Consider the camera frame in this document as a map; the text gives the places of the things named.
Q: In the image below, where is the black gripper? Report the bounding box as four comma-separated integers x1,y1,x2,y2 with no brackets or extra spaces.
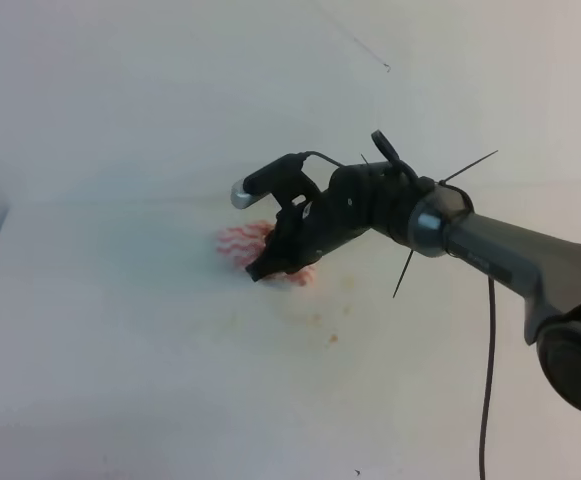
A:
245,164,423,282

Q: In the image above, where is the pink white striped rag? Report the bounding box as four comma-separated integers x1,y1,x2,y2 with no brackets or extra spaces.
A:
216,220,316,287

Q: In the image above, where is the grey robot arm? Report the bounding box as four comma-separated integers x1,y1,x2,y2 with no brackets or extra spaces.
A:
232,161,581,411

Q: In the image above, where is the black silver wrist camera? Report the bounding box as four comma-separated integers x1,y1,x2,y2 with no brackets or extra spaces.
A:
230,152,321,210

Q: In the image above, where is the black cable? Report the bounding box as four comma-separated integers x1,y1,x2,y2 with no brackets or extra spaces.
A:
475,276,497,480

